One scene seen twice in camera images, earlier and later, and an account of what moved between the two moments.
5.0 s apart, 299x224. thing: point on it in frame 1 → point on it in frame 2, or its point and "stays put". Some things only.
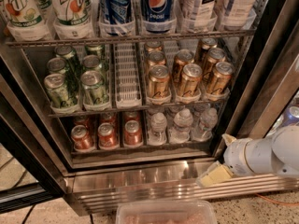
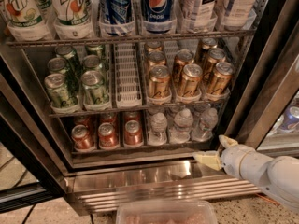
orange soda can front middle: (107, 139) stays put
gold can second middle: (182, 57) stays put
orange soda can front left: (81, 139) stays put
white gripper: (235, 157) → (233, 161)
